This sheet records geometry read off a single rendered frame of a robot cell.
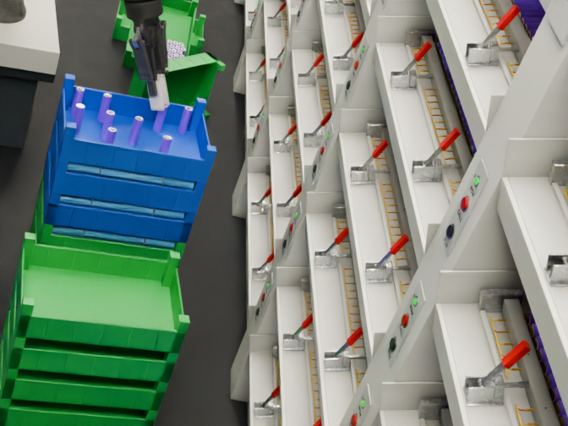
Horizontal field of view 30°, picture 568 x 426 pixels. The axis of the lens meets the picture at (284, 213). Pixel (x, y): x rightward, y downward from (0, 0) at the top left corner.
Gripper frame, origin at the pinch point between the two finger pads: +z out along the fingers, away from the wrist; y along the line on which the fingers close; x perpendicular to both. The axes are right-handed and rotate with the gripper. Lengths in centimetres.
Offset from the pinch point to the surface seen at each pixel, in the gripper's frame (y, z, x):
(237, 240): -43, 60, -6
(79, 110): 14.9, -1.8, -10.0
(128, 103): 0.4, 2.5, -7.0
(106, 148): 20.3, 3.8, -2.3
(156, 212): 12.9, 21.5, 2.0
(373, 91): 11, -6, 49
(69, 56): -94, 26, -79
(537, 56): 72, -34, 85
